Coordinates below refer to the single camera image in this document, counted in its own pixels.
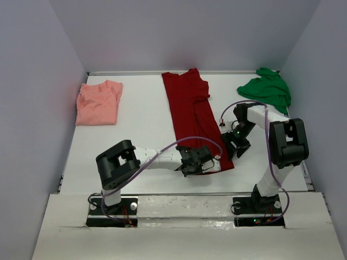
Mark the red t shirt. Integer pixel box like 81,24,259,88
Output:
162,68,234,171

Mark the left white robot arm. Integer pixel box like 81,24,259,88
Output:
96,138,222,218

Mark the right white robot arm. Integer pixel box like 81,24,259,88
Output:
219,100,309,215

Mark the green t shirt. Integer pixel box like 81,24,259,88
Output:
237,67,291,115

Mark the pink t shirt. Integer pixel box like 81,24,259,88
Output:
75,80,123,126

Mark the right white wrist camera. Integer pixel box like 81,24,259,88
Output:
219,119,237,134

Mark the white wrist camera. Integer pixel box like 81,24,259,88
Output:
219,119,237,134
210,155,221,172

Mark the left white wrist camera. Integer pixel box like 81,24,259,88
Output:
210,155,221,172

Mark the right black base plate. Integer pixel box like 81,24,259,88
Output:
230,195,285,228

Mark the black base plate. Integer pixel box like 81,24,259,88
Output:
230,195,285,228
86,194,138,228

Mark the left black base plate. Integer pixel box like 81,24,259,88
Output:
86,194,138,228

